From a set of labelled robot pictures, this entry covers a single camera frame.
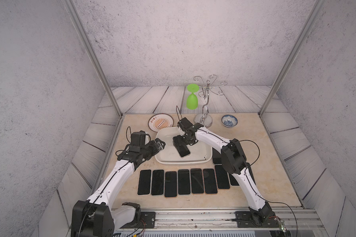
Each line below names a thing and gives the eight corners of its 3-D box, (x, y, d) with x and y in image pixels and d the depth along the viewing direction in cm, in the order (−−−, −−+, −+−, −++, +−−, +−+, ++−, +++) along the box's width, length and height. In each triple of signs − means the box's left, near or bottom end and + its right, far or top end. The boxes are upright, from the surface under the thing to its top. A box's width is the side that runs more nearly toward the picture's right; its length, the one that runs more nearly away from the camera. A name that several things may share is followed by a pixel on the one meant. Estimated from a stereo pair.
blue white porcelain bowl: (221, 127, 114) (222, 123, 110) (219, 118, 120) (220, 114, 116) (237, 127, 114) (238, 123, 110) (234, 118, 120) (235, 114, 116)
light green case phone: (177, 194, 83) (177, 193, 82) (178, 171, 92) (178, 169, 91) (190, 194, 83) (190, 193, 82) (189, 171, 92) (189, 169, 91)
